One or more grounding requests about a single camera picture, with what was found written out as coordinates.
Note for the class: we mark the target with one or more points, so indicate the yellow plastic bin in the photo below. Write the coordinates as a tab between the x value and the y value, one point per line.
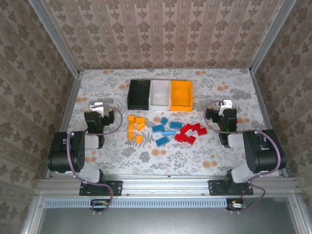
181	96

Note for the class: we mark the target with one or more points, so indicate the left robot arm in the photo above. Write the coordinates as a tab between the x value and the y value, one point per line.
63	151

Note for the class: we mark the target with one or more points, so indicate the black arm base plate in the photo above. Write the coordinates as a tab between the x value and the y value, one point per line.
114	187
215	187

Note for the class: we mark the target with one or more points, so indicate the small connector board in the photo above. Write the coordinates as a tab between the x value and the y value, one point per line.
237	206
100	203

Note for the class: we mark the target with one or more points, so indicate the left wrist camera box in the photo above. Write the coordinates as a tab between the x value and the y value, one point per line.
96	106

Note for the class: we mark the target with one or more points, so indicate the aluminium table side rail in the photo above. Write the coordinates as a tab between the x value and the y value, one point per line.
65	122
262	102

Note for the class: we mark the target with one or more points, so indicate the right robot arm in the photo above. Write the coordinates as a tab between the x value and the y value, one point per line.
263	151

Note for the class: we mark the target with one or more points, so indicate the white plastic bin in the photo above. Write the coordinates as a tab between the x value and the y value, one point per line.
159	96

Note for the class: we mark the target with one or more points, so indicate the aluminium frame post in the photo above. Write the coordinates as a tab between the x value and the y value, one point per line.
56	39
270	36

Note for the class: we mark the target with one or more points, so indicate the yellow lego brick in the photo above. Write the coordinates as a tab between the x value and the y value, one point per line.
139	139
139	120
131	127
131	118
141	125
130	136

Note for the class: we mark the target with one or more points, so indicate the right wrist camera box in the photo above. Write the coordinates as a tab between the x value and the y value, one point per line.
228	103

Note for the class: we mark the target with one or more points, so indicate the aluminium mounting rail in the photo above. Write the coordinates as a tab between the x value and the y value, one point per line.
165	185

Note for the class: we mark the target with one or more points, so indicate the black plastic bin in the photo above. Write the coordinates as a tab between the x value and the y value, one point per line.
139	95

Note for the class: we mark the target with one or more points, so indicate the light blue lego brick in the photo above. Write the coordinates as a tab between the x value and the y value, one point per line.
168	133

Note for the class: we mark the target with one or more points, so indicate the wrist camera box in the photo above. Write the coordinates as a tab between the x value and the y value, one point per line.
96	106
228	103

